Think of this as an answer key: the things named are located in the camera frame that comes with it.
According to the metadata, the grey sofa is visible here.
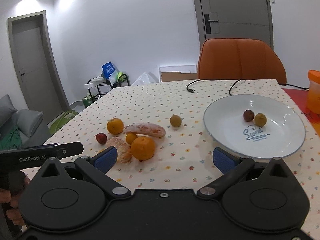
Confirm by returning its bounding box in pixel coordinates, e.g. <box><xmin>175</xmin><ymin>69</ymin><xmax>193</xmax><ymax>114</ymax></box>
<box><xmin>1</xmin><ymin>94</ymin><xmax>51</xmax><ymax>150</ymax></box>

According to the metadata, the floral tablecloth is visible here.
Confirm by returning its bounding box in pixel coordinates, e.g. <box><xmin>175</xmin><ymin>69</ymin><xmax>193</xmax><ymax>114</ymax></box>
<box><xmin>49</xmin><ymin>80</ymin><xmax>319</xmax><ymax>239</ymax></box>

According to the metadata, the blue plastic bag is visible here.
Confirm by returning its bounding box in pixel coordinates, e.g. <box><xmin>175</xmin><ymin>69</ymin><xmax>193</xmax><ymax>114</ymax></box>
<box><xmin>102</xmin><ymin>62</ymin><xmax>118</xmax><ymax>79</ymax></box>

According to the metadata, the red orange table mat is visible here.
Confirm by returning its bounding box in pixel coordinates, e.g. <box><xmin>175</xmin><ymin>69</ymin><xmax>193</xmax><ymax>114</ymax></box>
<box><xmin>283</xmin><ymin>88</ymin><xmax>320</xmax><ymax>135</ymax></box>

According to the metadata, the grey main door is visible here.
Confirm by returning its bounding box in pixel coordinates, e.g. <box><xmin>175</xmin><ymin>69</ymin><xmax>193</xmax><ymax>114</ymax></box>
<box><xmin>194</xmin><ymin>0</ymin><xmax>273</xmax><ymax>48</ymax></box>

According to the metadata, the red plum left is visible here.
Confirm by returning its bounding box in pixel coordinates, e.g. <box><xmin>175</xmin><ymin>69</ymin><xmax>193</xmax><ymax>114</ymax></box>
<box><xmin>95</xmin><ymin>133</ymin><xmax>107</xmax><ymax>145</ymax></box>

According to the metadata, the white ceramic plate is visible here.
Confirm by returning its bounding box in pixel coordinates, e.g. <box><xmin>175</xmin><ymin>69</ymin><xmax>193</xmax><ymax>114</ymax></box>
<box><xmin>203</xmin><ymin>94</ymin><xmax>306</xmax><ymax>160</ymax></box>

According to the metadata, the peeled pomelo segment pale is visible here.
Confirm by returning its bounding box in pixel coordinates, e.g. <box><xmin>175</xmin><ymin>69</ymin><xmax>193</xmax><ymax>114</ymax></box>
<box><xmin>106</xmin><ymin>137</ymin><xmax>132</xmax><ymax>164</ymax></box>

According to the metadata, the large orange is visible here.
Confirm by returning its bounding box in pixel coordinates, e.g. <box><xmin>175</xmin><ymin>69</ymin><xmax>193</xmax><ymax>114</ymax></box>
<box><xmin>131</xmin><ymin>137</ymin><xmax>156</xmax><ymax>161</ymax></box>

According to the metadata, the black shoe rack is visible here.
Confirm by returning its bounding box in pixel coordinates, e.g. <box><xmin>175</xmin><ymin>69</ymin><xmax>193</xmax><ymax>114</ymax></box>
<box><xmin>84</xmin><ymin>73</ymin><xmax>130</xmax><ymax>102</ymax></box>

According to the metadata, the green shopping bag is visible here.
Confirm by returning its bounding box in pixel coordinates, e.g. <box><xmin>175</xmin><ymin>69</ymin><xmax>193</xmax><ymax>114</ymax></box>
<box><xmin>82</xmin><ymin>96</ymin><xmax>95</xmax><ymax>108</ymax></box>

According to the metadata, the grey side door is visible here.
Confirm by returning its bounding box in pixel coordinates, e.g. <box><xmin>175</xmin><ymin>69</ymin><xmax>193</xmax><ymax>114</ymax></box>
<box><xmin>8</xmin><ymin>11</ymin><xmax>70</xmax><ymax>124</ymax></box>

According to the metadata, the cardboard sheet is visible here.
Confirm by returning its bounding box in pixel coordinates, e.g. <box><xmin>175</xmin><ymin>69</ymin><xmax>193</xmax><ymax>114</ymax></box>
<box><xmin>161</xmin><ymin>72</ymin><xmax>197</xmax><ymax>82</ymax></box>

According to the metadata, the brown longan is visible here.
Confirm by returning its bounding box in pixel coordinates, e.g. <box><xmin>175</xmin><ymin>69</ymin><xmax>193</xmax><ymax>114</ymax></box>
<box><xmin>170</xmin><ymin>115</ymin><xmax>182</xmax><ymax>127</ymax></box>
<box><xmin>254</xmin><ymin>113</ymin><xmax>267</xmax><ymax>127</ymax></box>

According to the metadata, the red plum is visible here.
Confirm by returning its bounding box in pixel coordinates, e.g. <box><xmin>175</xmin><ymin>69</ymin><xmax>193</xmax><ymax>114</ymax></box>
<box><xmin>243</xmin><ymin>109</ymin><xmax>255</xmax><ymax>122</ymax></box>
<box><xmin>95</xmin><ymin>133</ymin><xmax>107</xmax><ymax>145</ymax></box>

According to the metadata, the orange leather chair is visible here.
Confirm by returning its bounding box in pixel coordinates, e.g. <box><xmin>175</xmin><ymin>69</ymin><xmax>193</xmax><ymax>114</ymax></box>
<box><xmin>197</xmin><ymin>38</ymin><xmax>287</xmax><ymax>84</ymax></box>

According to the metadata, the white plastic bag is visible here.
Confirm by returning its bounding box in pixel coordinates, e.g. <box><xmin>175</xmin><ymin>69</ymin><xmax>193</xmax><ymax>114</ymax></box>
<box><xmin>132</xmin><ymin>72</ymin><xmax>159</xmax><ymax>86</ymax></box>

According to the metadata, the red plum front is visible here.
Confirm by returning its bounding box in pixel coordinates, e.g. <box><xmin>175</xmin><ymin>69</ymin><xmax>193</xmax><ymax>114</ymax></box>
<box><xmin>243</xmin><ymin>109</ymin><xmax>255</xmax><ymax>122</ymax></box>

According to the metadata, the white framed board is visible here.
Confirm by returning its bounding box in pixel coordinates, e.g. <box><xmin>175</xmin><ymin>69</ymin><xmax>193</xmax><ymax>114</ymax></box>
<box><xmin>158</xmin><ymin>64</ymin><xmax>197</xmax><ymax>81</ymax></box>

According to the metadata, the black usb cable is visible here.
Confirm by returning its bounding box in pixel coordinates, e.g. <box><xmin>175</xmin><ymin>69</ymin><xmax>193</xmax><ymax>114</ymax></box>
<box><xmin>186</xmin><ymin>78</ymin><xmax>251</xmax><ymax>97</ymax></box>

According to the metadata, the medium orange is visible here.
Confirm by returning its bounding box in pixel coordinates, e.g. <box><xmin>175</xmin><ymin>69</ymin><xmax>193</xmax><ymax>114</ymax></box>
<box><xmin>106</xmin><ymin>118</ymin><xmax>124</xmax><ymax>135</ymax></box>

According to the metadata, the person left hand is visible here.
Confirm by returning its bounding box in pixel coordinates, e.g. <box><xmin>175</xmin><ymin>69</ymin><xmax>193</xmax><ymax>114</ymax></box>
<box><xmin>0</xmin><ymin>176</ymin><xmax>30</xmax><ymax>226</ymax></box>

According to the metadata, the orange lidded plastic cup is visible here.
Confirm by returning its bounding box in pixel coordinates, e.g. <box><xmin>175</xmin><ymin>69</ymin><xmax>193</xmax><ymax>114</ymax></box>
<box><xmin>306</xmin><ymin>70</ymin><xmax>320</xmax><ymax>114</ymax></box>

